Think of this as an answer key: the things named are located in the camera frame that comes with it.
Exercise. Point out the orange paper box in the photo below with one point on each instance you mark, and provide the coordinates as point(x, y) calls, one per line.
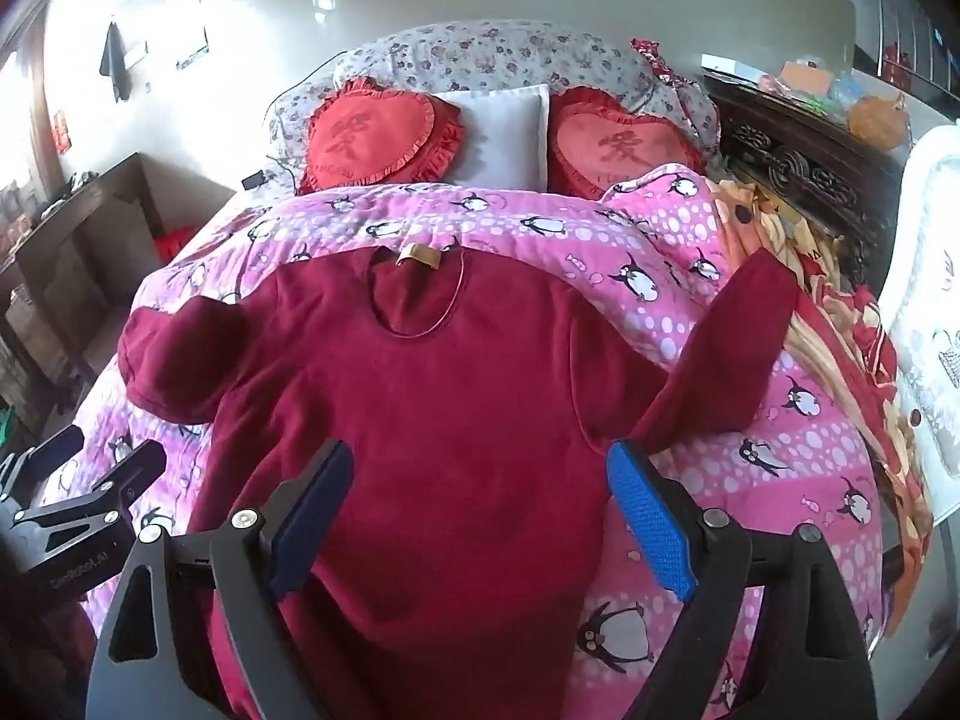
point(806, 79)

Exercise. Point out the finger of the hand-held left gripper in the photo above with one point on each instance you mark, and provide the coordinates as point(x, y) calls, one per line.
point(124, 469)
point(45, 454)

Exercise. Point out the white flat box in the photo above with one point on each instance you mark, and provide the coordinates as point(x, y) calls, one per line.
point(731, 67)

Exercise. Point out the small red heart pillow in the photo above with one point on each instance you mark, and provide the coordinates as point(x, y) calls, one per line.
point(615, 142)

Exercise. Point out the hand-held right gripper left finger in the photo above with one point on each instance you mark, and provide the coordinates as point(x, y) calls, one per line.
point(315, 517)

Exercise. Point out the metal railing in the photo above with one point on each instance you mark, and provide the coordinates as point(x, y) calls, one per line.
point(907, 30)

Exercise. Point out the dark red sweater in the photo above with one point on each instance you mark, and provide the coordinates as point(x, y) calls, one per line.
point(450, 427)

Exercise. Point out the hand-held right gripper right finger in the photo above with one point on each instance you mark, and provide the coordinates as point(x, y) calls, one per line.
point(652, 517)

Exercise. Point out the white pillow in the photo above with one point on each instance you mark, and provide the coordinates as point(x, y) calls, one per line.
point(499, 135)

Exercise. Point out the red ruffled cloth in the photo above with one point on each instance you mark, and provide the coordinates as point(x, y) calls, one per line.
point(660, 60)

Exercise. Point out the dark cloth on wall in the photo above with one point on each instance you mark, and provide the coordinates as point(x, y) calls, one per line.
point(116, 60)

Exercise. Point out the orange patterned blanket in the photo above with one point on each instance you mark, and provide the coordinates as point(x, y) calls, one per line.
point(847, 330)

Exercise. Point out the small floral pillow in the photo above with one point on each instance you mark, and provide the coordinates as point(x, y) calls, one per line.
point(300, 112)

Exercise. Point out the large red heart pillow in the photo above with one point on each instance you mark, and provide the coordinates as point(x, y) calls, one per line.
point(367, 135)

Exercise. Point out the pink penguin print blanket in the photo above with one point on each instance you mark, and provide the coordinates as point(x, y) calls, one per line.
point(525, 225)

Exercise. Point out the red wall paper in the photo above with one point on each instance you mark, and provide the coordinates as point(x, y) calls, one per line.
point(64, 131)

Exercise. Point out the orange plastic bag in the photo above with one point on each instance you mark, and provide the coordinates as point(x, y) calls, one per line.
point(877, 124)

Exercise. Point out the dark wooden desk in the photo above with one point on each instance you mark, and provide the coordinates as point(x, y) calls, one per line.
point(97, 240)

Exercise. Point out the large floral pillow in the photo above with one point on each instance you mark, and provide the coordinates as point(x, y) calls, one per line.
point(487, 52)

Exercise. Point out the person's left forearm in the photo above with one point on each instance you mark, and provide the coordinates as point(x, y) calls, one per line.
point(52, 660)

